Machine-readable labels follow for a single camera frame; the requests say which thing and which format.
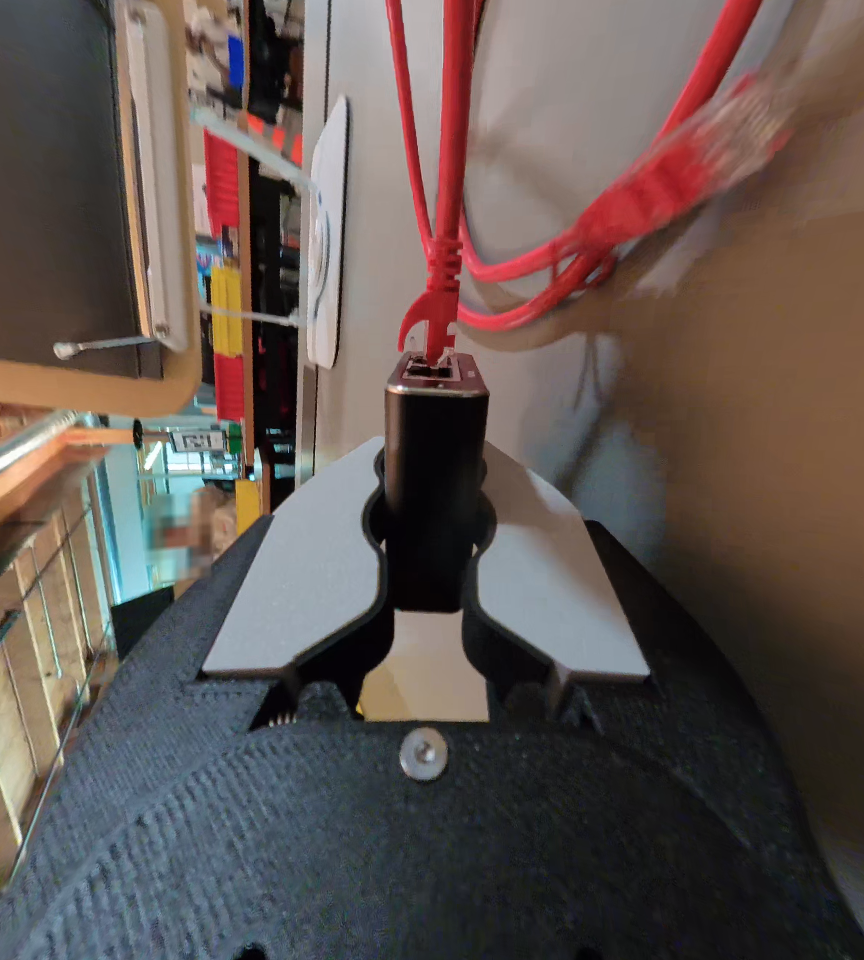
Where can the yellow background bin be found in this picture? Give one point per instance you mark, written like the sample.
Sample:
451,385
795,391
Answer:
227,307

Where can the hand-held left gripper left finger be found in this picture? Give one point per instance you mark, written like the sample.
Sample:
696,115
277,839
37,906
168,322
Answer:
297,585

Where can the black and white marker sign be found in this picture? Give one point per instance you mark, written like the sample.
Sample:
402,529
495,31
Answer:
195,440

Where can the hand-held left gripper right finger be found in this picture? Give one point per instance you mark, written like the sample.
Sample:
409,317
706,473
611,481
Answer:
559,592

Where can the black board with wooden frame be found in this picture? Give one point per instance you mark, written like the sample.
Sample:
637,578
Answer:
26,187

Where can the black two-port adapter box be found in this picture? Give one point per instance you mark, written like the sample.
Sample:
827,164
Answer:
435,487

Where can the red plastic bin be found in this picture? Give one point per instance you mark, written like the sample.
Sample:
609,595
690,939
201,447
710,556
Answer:
221,180
229,386

